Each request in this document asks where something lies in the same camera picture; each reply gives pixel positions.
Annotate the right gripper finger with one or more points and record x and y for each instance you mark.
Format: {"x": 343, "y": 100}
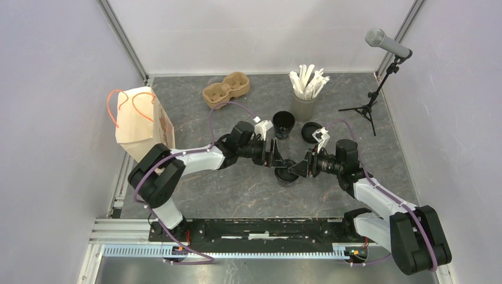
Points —
{"x": 304, "y": 165}
{"x": 304, "y": 172}

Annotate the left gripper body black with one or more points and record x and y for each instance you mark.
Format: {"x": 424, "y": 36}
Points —
{"x": 264, "y": 158}

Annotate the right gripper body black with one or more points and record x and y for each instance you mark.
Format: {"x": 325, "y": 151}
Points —
{"x": 315, "y": 161}

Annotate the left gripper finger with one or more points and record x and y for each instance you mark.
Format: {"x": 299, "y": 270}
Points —
{"x": 280, "y": 163}
{"x": 275, "y": 154}

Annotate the black plastic cup lid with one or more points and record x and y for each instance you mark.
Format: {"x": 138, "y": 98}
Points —
{"x": 283, "y": 172}

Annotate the black coffee cup white lettering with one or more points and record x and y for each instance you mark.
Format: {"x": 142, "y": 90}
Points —
{"x": 283, "y": 123}

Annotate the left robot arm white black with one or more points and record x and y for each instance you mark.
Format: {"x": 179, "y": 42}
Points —
{"x": 158, "y": 173}

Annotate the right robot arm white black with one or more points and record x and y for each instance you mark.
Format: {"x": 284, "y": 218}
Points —
{"x": 412, "y": 234}

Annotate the grey straw holder cup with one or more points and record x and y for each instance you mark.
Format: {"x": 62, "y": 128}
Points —
{"x": 302, "y": 109}

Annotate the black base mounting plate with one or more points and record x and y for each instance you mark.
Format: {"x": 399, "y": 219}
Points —
{"x": 260, "y": 235}

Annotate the white wrapped straws bundle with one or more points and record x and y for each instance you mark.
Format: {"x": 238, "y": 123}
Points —
{"x": 308, "y": 83}

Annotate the cardboard two-cup carrier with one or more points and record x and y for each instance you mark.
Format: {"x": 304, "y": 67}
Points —
{"x": 233, "y": 86}

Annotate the black microphone tripod stand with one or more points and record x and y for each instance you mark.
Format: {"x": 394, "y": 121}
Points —
{"x": 366, "y": 109}

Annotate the grey microphone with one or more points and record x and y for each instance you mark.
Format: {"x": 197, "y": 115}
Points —
{"x": 378, "y": 38}

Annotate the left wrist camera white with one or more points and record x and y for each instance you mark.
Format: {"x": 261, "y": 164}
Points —
{"x": 261, "y": 128}

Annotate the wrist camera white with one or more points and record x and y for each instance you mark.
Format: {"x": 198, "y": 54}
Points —
{"x": 261, "y": 128}
{"x": 322, "y": 137}

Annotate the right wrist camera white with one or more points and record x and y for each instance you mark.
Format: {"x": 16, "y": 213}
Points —
{"x": 322, "y": 137}

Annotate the white toothed cable rail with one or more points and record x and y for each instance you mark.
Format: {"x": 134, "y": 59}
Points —
{"x": 176, "y": 252}

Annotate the brown paper bag orange handles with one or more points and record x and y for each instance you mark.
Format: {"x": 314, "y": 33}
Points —
{"x": 140, "y": 121}

